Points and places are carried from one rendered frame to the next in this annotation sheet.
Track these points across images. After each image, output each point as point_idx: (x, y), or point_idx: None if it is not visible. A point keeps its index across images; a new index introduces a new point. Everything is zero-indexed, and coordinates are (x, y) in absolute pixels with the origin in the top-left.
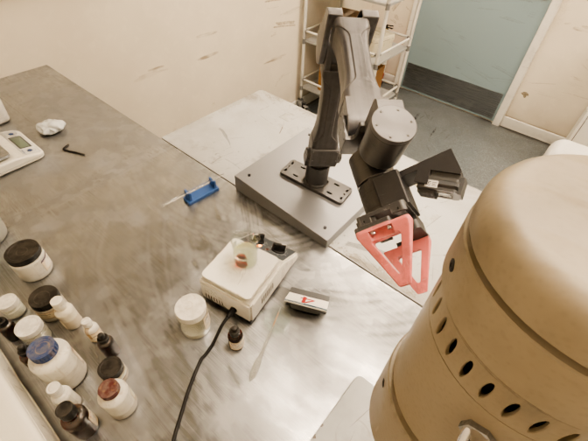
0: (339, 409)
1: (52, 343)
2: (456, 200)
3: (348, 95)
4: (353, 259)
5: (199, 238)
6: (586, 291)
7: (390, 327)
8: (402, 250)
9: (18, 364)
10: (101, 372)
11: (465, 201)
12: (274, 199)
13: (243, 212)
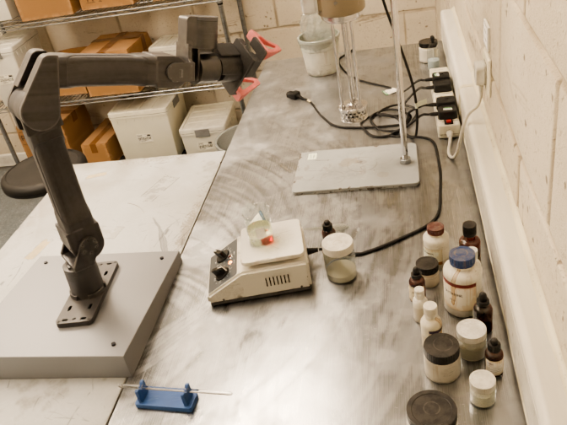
0: (323, 187)
1: (451, 250)
2: (51, 226)
3: (154, 56)
4: (184, 241)
5: (245, 346)
6: None
7: (239, 200)
8: (266, 40)
9: (502, 341)
10: (434, 262)
11: (49, 221)
12: (146, 303)
13: (172, 341)
